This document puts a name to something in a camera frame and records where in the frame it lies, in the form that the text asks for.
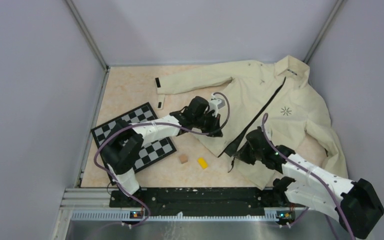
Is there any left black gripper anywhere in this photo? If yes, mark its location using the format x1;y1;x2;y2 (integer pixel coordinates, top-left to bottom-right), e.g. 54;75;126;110
193;110;223;138

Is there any cream zip-up jacket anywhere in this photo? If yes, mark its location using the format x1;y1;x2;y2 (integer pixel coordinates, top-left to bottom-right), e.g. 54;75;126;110
155;55;348;178

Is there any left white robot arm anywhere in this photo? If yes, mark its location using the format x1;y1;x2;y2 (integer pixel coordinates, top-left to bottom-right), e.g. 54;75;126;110
95;92;231;207

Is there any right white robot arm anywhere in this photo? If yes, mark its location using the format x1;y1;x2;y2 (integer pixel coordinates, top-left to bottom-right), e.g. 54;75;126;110
234;127;384;240

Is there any yellow rectangular block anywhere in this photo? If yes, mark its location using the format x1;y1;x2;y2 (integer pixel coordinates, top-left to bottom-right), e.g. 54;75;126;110
197;157;208;170

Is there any small wooden letter cube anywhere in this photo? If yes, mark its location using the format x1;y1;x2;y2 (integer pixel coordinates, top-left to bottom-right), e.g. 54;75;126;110
178;154;189;164

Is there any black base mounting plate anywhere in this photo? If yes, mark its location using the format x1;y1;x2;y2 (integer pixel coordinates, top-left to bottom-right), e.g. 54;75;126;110
109;187;293;217

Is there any black white checkerboard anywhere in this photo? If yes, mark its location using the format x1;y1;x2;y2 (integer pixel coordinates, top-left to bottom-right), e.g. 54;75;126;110
90;102;177;173

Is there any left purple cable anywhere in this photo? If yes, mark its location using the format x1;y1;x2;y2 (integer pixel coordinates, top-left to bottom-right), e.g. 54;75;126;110
93;92;231;229

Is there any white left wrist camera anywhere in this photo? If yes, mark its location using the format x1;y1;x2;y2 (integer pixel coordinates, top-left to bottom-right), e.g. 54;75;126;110
208;95;226;117

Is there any grey slotted cable duct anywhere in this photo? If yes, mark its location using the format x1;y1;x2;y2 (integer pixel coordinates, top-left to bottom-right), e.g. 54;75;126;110
71;210;279;222

